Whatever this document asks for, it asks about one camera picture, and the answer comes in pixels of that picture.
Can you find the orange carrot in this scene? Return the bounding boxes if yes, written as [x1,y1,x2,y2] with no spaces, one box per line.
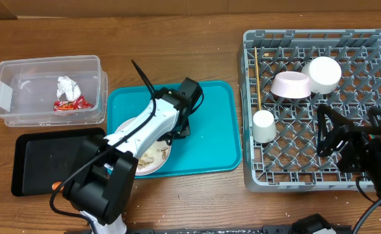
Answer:
[52,182,64,192]

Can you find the clear plastic bin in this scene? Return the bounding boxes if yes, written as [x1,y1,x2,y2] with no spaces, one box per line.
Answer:
[0,55,108,127]

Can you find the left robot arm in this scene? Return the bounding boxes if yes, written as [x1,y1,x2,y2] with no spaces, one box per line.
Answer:
[55,86,204,233]

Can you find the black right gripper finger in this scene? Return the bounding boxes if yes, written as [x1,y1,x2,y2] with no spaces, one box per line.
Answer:
[367,106,381,127]
[317,104,354,157]

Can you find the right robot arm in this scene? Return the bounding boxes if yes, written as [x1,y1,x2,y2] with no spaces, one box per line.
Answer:
[337,107,381,198]

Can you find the pink bowl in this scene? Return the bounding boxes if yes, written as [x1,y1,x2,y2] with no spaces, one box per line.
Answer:
[270,71,311,99]

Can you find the wooden chopstick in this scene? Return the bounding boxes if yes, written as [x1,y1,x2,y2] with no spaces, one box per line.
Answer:
[254,47,262,111]

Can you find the pink plate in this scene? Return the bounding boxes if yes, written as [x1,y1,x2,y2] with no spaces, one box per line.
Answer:
[112,116,173,177]

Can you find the black plastic bin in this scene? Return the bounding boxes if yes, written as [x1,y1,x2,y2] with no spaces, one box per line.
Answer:
[11,127,105,197]

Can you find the teal serving tray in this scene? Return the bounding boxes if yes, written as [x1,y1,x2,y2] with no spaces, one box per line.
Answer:
[107,81,242,179]

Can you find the grey dishwasher rack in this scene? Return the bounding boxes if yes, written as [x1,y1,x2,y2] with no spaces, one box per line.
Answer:
[237,29,381,192]

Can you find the peanut and rice scraps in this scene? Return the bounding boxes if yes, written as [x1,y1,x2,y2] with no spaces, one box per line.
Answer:
[138,141,170,171]

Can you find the white bowl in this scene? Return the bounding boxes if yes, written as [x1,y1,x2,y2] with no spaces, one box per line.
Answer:
[302,57,342,94]

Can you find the white tissue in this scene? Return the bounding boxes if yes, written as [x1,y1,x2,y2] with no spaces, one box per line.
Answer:
[57,76,81,101]

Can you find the white plastic cup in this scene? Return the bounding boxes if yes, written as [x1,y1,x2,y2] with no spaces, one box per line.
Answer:
[252,110,277,144]

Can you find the red snack wrapper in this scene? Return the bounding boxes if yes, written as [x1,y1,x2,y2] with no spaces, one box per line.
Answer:
[53,96,93,111]

